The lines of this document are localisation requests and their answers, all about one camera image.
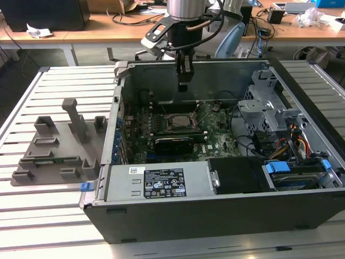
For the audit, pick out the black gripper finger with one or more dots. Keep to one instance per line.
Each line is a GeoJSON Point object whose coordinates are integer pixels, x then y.
{"type": "Point", "coordinates": [189, 73]}
{"type": "Point", "coordinates": [180, 64]}

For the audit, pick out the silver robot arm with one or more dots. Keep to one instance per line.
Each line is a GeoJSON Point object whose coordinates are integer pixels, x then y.
{"type": "Point", "coordinates": [186, 9]}

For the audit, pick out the CPU socket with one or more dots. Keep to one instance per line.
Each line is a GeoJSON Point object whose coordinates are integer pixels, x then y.
{"type": "Point", "coordinates": [169, 124]}

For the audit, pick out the round coin battery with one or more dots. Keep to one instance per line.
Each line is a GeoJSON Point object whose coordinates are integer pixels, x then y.
{"type": "Point", "coordinates": [215, 108]}

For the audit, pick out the black RAM slot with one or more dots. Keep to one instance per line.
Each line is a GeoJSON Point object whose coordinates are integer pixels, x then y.
{"type": "Point", "coordinates": [199, 140]}
{"type": "Point", "coordinates": [175, 132]}
{"type": "Point", "coordinates": [198, 135]}

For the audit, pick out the green motherboard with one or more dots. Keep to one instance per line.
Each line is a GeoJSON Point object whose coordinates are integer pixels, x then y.
{"type": "Point", "coordinates": [218, 126]}

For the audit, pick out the tall black box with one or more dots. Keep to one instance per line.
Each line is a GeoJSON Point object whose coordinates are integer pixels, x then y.
{"type": "Point", "coordinates": [246, 21]}

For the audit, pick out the silver drive cage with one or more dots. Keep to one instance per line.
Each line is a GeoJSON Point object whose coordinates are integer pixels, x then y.
{"type": "Point", "coordinates": [258, 108]}

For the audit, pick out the black graphics card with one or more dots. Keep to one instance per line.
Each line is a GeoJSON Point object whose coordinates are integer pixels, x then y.
{"type": "Point", "coordinates": [175, 149]}

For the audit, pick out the small black box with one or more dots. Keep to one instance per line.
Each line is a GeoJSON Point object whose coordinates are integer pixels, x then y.
{"type": "Point", "coordinates": [275, 16]}

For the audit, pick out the wooden desk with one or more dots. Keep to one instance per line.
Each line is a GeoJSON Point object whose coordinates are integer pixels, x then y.
{"type": "Point", "coordinates": [89, 32]}

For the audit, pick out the grey flat device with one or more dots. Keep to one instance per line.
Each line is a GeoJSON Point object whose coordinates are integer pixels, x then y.
{"type": "Point", "coordinates": [299, 7]}

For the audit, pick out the clear plastic bag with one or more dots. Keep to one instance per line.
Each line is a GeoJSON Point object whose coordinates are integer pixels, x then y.
{"type": "Point", "coordinates": [310, 17]}

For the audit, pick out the hard disk in blue carrier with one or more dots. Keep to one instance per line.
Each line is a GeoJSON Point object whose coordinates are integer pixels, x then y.
{"type": "Point", "coordinates": [277, 167]}

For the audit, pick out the silver power supply unit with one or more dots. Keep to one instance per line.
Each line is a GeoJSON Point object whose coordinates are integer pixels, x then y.
{"type": "Point", "coordinates": [121, 183]}

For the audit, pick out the large black box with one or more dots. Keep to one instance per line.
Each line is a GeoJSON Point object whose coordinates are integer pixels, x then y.
{"type": "Point", "coordinates": [48, 13]}

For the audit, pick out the grey parts rack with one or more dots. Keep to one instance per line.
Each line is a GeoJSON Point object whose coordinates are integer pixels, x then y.
{"type": "Point", "coordinates": [64, 152]}

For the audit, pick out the crumpled white paper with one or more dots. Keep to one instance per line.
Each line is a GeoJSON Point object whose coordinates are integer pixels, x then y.
{"type": "Point", "coordinates": [37, 31]}

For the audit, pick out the blue box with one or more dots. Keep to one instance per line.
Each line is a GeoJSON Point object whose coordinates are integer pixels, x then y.
{"type": "Point", "coordinates": [330, 3]}

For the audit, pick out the white box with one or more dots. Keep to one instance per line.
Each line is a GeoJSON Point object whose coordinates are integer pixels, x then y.
{"type": "Point", "coordinates": [334, 24]}

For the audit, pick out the black open PC case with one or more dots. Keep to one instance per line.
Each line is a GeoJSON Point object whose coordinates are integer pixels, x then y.
{"type": "Point", "coordinates": [215, 221]}

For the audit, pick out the blue case latch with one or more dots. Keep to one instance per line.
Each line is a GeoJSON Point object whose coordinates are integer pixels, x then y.
{"type": "Point", "coordinates": [86, 187]}

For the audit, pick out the blue plastic clip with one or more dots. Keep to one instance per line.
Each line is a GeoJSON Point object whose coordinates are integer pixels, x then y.
{"type": "Point", "coordinates": [326, 164]}

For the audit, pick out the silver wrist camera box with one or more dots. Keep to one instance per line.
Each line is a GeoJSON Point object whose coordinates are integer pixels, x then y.
{"type": "Point", "coordinates": [153, 46]}

